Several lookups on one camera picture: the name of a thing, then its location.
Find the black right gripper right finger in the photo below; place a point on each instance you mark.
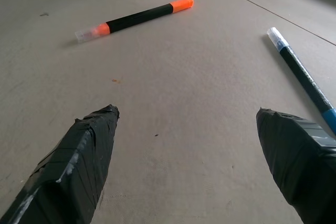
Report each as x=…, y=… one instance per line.
x=296, y=161

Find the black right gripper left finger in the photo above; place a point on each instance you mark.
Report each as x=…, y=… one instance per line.
x=76, y=171

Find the blue and black marker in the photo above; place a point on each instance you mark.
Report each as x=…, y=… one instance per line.
x=304, y=77

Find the orange and black highlighter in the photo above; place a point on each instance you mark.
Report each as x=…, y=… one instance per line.
x=136, y=20

